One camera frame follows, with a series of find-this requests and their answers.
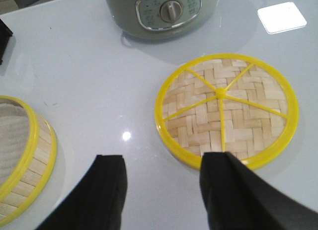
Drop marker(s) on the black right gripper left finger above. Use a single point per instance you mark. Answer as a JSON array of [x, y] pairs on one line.
[[97, 201]]

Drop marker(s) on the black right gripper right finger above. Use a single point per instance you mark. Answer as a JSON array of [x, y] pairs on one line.
[[236, 198]]

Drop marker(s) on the woven bamboo steamer lid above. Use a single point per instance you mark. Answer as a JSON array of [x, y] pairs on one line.
[[226, 103]]

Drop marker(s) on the centre bamboo steamer tier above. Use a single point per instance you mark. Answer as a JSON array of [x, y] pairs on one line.
[[33, 170]]

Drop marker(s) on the white steamer liner paper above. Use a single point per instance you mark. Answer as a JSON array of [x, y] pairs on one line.
[[14, 133]]

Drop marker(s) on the black bowl rack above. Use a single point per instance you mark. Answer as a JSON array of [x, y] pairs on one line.
[[5, 34]]

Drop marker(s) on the grey-green electric cooking pot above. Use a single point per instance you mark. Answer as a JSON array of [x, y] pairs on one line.
[[160, 19]]

